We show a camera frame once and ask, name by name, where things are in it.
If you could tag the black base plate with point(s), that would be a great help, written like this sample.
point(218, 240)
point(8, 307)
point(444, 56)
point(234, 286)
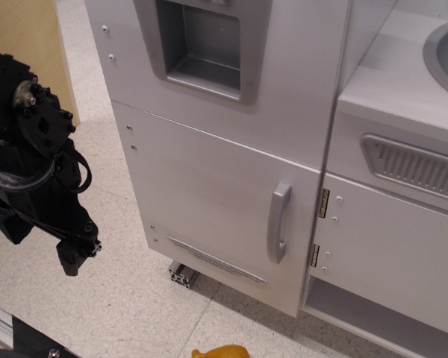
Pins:
point(32, 343)

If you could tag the upper brass cabinet hinge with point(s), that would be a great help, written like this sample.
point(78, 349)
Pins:
point(324, 199)

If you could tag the silver vent panel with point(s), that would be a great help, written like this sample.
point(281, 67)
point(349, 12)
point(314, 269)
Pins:
point(406, 164)

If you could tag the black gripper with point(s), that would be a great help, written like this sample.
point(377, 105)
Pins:
point(56, 211)

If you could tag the aluminium extrusion foot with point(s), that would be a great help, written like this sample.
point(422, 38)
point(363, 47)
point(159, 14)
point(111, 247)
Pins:
point(182, 274)

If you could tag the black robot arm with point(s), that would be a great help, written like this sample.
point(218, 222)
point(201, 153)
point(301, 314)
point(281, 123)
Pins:
point(40, 169)

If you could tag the orange toy chicken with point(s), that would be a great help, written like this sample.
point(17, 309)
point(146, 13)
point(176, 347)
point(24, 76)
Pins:
point(226, 351)

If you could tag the white toy fridge cabinet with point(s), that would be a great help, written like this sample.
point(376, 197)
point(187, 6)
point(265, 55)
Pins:
point(223, 109)

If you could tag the white fridge door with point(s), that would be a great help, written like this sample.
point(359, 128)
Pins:
point(291, 114)
point(204, 202)

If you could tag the white cabinet door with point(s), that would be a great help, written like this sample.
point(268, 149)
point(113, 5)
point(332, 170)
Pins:
point(385, 249)

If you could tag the lower brass cabinet hinge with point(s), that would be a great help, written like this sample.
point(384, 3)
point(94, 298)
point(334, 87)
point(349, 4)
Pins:
point(315, 255)

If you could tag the white toy kitchen counter unit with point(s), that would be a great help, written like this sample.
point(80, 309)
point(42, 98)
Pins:
point(386, 90)

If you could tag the plywood panel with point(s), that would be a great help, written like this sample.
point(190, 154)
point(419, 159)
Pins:
point(30, 33)

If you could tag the silver fridge door handle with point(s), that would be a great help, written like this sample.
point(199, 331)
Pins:
point(280, 199)

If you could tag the silver ice dispenser recess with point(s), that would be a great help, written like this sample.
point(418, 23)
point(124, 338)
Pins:
point(215, 47)

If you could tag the brass cabinet hinge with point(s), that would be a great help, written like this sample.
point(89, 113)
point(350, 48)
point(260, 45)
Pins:
point(324, 199)
point(315, 255)

